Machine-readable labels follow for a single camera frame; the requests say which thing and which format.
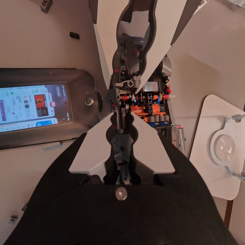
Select grey lego beam piece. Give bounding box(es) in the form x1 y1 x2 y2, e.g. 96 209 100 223
41 0 53 13

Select grey lego panel assembly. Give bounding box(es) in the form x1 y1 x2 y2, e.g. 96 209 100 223
112 132 134 163

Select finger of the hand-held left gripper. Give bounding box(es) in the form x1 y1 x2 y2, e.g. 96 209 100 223
134 0 190 94
89 0 133 91

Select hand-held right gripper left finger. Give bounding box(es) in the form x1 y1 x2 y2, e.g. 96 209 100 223
69 112 118 181

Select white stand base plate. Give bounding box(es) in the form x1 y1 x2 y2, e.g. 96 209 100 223
189 94 245 201

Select grey orange lego car model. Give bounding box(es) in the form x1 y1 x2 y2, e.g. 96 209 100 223
108 19 186 181

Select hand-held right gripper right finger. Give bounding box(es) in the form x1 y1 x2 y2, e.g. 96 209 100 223
130 111 176 182

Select smartphone with lit screen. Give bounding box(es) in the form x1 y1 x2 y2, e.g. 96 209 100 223
0 82 74 133

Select phone on black holder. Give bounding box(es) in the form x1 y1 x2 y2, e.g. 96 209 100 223
0 68 103 150

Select grey plastic holder clip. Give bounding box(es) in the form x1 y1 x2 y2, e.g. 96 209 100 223
42 141 62 151

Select clear acrylic stand foot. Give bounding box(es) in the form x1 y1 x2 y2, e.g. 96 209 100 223
210 114 245 180

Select white printed paper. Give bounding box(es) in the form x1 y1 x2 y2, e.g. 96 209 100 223
191 0 207 16

